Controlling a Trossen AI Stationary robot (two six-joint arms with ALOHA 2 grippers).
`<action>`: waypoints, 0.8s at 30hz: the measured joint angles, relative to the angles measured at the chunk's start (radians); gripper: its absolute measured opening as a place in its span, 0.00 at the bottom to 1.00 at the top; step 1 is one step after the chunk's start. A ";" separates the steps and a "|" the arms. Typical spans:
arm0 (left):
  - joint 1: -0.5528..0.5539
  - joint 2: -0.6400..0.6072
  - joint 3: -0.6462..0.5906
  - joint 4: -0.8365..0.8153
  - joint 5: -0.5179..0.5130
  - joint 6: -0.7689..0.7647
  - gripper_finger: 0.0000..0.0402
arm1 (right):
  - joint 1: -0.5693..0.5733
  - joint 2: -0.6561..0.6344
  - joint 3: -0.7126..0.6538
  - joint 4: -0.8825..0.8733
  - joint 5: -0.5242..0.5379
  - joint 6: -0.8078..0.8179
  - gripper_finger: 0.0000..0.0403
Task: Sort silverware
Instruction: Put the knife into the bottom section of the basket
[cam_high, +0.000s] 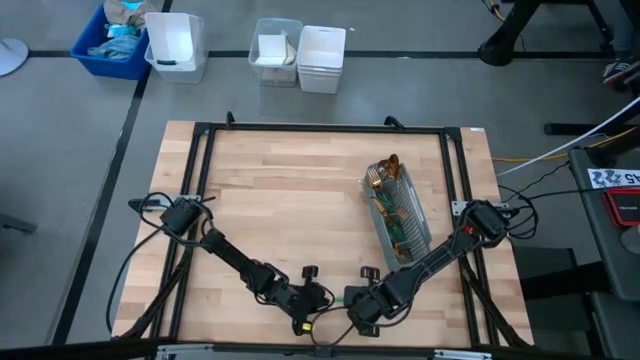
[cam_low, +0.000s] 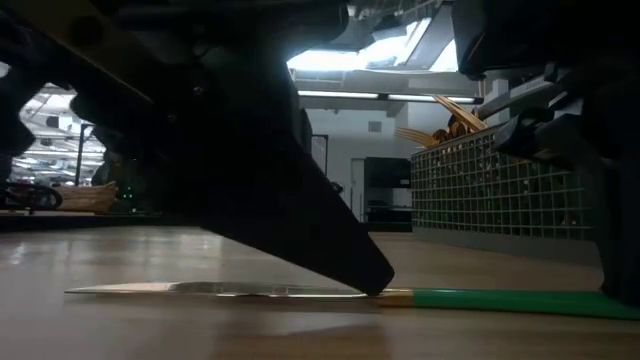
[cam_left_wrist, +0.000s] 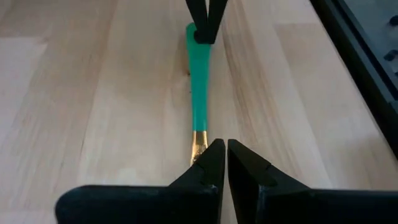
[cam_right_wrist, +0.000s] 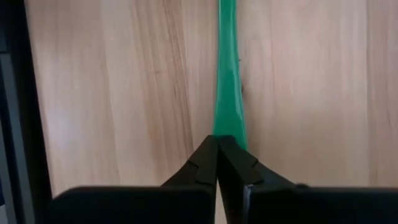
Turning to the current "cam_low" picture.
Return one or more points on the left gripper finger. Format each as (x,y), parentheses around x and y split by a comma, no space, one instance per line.
(280,200)
(135,150)

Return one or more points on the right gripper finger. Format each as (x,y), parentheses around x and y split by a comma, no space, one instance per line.
(620,225)
(540,140)

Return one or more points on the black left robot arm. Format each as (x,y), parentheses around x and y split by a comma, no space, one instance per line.
(15,110)

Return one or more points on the grey mesh cutlery caddy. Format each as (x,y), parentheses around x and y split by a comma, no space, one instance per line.
(475,200)

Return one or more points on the black cabinet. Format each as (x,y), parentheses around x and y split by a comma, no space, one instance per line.
(387,172)

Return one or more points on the long ceiling light bar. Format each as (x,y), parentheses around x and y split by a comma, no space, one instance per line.
(340,94)

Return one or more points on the black gantry frame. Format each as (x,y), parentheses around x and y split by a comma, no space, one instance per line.
(80,150)

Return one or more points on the black aluminium table frame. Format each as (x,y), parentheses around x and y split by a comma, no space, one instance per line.
(75,221)

